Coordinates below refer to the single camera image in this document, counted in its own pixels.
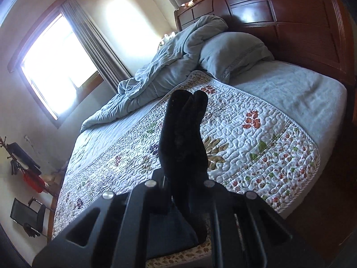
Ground black pants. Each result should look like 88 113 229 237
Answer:
146 89 209 260

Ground wooden coat rack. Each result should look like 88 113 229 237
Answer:
0 136 53 196

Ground black mesh chair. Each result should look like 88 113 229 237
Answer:
10 197 46 238

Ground black hanging garment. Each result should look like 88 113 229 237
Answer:
7 142 42 176

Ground dark wooden headboard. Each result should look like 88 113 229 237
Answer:
174 0 356 84

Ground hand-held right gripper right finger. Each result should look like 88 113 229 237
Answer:
204 179 327 268

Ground pale bundle beside the headboard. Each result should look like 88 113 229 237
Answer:
159 32 176 48

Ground light brown box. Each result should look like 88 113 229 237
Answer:
42 172 66 192

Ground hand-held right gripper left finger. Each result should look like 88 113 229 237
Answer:
33 170 171 268

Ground floral quilted bedspread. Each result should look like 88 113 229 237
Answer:
52 70 320 268

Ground light blue comforter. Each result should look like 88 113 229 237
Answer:
80 15 232 133

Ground wooden framed window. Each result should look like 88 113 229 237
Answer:
8 0 105 129

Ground grey curtain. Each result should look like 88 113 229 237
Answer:
61 0 133 92

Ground grey-blue pillow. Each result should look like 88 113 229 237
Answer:
199 31 275 84

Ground red bag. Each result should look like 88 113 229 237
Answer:
22 167 46 193

